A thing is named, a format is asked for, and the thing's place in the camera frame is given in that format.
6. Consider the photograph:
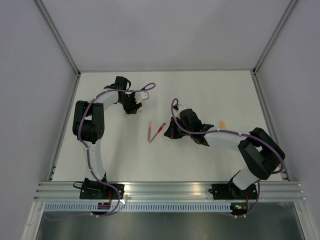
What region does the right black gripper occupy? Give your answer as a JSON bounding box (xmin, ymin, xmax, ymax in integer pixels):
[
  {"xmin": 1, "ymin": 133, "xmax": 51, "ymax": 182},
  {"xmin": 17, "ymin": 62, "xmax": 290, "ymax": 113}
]
[{"xmin": 164, "ymin": 116, "xmax": 193, "ymax": 139}]

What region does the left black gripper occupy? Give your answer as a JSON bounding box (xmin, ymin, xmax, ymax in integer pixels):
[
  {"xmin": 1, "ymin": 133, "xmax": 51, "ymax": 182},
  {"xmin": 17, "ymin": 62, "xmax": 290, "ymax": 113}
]
[{"xmin": 118, "ymin": 92, "xmax": 142, "ymax": 116}]

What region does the red grip clear pen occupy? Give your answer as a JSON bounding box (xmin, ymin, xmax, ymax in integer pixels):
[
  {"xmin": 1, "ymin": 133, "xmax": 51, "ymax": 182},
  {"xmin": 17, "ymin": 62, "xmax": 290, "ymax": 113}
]
[{"xmin": 150, "ymin": 122, "xmax": 166, "ymax": 142}]

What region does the orange grip clear pen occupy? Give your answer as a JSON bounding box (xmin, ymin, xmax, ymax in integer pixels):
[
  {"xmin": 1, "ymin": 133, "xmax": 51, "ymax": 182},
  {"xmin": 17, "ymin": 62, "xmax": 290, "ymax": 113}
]
[{"xmin": 147, "ymin": 121, "xmax": 152, "ymax": 143}]

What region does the orange marker cap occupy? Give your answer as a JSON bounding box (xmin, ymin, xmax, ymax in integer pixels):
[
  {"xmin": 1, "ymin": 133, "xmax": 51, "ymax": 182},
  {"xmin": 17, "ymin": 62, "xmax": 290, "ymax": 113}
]
[{"xmin": 219, "ymin": 121, "xmax": 226, "ymax": 130}]

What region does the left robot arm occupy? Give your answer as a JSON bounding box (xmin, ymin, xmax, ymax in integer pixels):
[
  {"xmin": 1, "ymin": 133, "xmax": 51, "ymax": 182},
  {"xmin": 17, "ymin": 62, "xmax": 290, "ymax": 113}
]
[{"xmin": 72, "ymin": 76, "xmax": 143, "ymax": 199}]

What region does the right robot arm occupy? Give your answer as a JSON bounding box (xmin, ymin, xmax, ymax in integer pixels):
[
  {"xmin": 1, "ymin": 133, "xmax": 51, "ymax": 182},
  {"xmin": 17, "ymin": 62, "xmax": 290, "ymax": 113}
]
[{"xmin": 164, "ymin": 104, "xmax": 286, "ymax": 199}]

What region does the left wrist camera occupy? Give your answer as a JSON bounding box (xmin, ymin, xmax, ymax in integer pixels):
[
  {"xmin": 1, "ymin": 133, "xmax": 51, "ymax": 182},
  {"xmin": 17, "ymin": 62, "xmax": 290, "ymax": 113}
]
[{"xmin": 134, "ymin": 91, "xmax": 150, "ymax": 103}]

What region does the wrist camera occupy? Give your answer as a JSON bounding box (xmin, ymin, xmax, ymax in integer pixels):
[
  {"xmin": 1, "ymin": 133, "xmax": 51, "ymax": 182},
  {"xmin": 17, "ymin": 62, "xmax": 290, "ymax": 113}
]
[
  {"xmin": 173, "ymin": 103, "xmax": 185, "ymax": 113},
  {"xmin": 134, "ymin": 91, "xmax": 150, "ymax": 103}
]

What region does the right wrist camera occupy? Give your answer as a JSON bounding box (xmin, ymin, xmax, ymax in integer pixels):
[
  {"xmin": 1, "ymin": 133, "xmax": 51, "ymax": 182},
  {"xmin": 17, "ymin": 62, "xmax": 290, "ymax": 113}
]
[{"xmin": 173, "ymin": 103, "xmax": 185, "ymax": 113}]

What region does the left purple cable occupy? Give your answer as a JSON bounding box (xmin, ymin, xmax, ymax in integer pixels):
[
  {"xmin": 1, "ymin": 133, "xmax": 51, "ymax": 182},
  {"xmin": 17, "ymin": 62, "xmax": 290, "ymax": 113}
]
[{"xmin": 77, "ymin": 82, "xmax": 157, "ymax": 191}]

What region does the purple cable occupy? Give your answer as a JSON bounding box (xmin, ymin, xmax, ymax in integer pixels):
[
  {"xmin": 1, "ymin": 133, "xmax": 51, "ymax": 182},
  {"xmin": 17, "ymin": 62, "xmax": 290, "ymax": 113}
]
[
  {"xmin": 170, "ymin": 98, "xmax": 286, "ymax": 176},
  {"xmin": 77, "ymin": 82, "xmax": 157, "ymax": 191}
]

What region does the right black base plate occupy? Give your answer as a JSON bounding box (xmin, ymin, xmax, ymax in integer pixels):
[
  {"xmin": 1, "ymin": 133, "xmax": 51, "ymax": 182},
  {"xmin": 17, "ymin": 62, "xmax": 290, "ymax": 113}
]
[{"xmin": 208, "ymin": 183, "xmax": 258, "ymax": 200}]

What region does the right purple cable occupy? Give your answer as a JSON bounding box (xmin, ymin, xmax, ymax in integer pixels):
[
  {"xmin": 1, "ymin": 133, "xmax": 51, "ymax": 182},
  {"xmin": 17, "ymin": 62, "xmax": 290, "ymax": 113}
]
[{"xmin": 170, "ymin": 98, "xmax": 286, "ymax": 176}]

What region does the aluminium mounting rail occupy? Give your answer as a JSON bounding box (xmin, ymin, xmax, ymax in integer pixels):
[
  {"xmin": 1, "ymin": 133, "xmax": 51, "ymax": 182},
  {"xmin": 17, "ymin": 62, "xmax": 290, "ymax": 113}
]
[{"xmin": 33, "ymin": 181, "xmax": 307, "ymax": 203}]

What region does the left aluminium frame post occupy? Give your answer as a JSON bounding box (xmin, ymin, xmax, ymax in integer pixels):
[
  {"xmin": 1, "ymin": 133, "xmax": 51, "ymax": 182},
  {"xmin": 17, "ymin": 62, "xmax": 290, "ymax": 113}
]
[{"xmin": 32, "ymin": 0, "xmax": 81, "ymax": 77}]

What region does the aluminium frame post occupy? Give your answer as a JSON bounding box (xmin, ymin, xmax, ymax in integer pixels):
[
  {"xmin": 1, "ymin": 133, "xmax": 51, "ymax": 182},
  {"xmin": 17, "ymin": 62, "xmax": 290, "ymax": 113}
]
[
  {"xmin": 251, "ymin": 0, "xmax": 301, "ymax": 76},
  {"xmin": 32, "ymin": 0, "xmax": 81, "ymax": 77}
]

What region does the white slotted cable duct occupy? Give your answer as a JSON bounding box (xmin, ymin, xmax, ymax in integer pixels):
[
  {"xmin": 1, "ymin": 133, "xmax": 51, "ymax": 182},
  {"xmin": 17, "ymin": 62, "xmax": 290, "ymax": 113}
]
[{"xmin": 44, "ymin": 201, "xmax": 232, "ymax": 213}]

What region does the right aluminium frame post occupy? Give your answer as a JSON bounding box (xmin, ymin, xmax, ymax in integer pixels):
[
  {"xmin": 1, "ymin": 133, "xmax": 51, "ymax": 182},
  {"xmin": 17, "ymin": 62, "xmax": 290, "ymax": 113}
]
[{"xmin": 251, "ymin": 0, "xmax": 301, "ymax": 76}]

